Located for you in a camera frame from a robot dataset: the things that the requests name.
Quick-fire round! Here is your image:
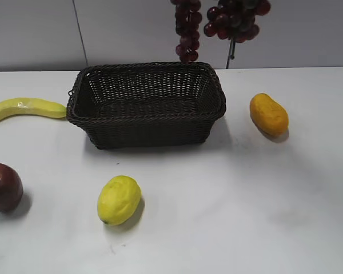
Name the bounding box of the purple grape bunch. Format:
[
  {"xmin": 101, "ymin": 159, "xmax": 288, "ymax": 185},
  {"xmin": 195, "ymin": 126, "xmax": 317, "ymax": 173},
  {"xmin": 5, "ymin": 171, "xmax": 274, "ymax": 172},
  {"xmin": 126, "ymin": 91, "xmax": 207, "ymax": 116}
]
[{"xmin": 170, "ymin": 0, "xmax": 272, "ymax": 66}]

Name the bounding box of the yellow lemon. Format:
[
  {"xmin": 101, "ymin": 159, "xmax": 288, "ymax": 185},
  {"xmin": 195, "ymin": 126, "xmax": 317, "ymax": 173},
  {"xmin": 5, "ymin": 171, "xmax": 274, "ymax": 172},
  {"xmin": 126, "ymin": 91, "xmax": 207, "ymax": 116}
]
[{"xmin": 97, "ymin": 175, "xmax": 142, "ymax": 226}]

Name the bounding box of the yellow banana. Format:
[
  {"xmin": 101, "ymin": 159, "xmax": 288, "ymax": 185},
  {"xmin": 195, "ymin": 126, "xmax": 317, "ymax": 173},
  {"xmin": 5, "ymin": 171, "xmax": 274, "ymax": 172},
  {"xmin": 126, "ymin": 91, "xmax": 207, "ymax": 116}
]
[{"xmin": 0, "ymin": 98, "xmax": 67, "ymax": 121}]

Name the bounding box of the orange mango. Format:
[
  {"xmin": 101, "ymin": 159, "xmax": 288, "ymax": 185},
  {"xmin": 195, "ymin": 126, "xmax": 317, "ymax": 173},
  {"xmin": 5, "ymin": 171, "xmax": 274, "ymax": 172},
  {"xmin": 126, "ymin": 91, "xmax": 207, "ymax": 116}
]
[{"xmin": 249, "ymin": 93, "xmax": 289, "ymax": 137}]

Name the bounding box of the dark brown wicker basket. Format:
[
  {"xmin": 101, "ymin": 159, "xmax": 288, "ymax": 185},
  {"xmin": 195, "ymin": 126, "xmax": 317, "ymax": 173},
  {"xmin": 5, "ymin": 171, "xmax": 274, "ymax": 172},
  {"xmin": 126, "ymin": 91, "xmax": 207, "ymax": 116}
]
[{"xmin": 67, "ymin": 62, "xmax": 226, "ymax": 150}]

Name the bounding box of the red apple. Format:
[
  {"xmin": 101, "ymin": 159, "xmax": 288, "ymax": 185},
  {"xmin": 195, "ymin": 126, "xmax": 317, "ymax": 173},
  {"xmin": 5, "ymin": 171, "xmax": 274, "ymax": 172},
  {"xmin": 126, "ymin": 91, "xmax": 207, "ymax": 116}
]
[{"xmin": 0, "ymin": 163, "xmax": 23, "ymax": 212}]

